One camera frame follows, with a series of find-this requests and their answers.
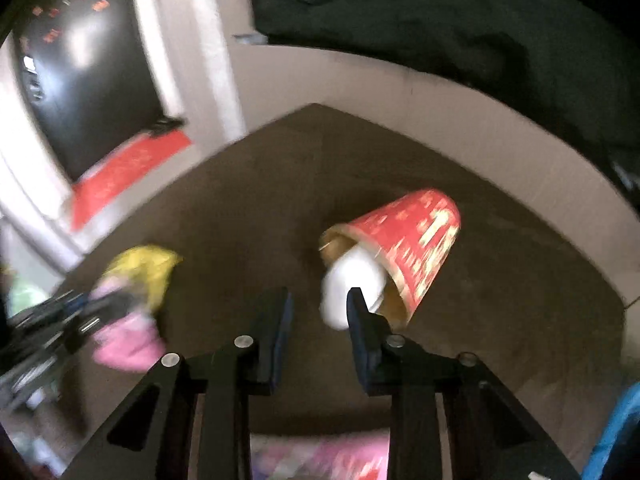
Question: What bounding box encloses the white tissue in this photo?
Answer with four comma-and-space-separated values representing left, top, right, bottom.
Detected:
320, 250, 388, 332

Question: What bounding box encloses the colourful pink printed packet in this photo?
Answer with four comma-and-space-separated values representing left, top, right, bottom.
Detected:
250, 430, 391, 480

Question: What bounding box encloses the small black object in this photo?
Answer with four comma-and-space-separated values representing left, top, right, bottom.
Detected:
147, 116, 185, 136

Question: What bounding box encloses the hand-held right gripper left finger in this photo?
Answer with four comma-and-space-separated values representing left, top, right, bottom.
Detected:
60, 287, 293, 480

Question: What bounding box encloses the black door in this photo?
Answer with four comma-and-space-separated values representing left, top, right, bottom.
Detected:
10, 0, 183, 181

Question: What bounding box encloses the yellow card packaging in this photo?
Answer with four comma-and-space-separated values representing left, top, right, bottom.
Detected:
100, 245, 183, 313

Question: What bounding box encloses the blue plastic bag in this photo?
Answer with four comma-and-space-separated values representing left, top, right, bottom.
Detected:
582, 390, 640, 480

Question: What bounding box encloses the pale green bag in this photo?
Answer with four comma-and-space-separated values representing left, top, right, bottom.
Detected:
7, 280, 49, 317

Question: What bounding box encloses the silver door handle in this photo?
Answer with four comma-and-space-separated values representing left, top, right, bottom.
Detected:
20, 52, 46, 106

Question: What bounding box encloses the red paper cup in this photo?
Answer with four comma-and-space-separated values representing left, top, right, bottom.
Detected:
319, 189, 462, 326

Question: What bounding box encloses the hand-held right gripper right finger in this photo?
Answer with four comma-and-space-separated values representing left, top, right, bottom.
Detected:
346, 287, 583, 480

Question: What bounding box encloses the black cloth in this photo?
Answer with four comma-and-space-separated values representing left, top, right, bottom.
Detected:
250, 0, 640, 181

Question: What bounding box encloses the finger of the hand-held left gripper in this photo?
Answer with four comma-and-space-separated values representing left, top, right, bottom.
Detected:
30, 290, 126, 328
55, 307, 136, 357

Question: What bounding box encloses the red doormat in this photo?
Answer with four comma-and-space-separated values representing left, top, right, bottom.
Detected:
70, 129, 195, 233

